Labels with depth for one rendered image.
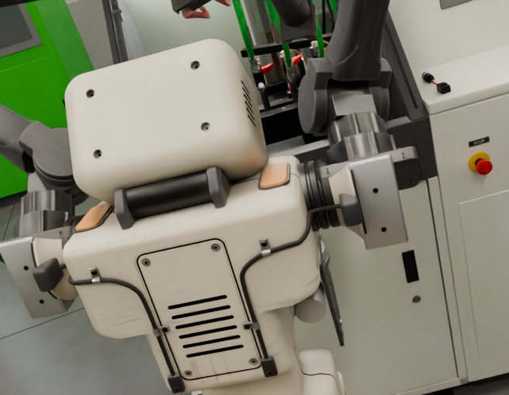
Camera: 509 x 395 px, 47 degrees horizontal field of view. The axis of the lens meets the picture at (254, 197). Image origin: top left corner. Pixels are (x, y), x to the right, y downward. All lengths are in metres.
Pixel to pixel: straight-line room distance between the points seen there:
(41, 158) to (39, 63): 3.21
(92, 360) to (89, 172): 1.99
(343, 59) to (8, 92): 3.52
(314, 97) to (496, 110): 0.77
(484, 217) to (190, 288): 1.05
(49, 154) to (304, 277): 0.39
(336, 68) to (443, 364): 1.26
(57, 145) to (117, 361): 1.77
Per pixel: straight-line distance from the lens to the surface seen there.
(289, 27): 1.16
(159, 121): 0.65
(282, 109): 1.56
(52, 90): 4.07
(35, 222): 0.81
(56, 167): 0.83
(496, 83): 1.45
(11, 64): 4.08
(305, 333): 1.67
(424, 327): 1.74
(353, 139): 0.71
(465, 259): 1.64
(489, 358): 1.90
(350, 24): 0.73
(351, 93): 0.77
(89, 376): 2.55
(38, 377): 2.71
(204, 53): 0.66
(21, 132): 0.88
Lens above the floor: 1.53
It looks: 28 degrees down
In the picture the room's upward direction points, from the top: 18 degrees counter-clockwise
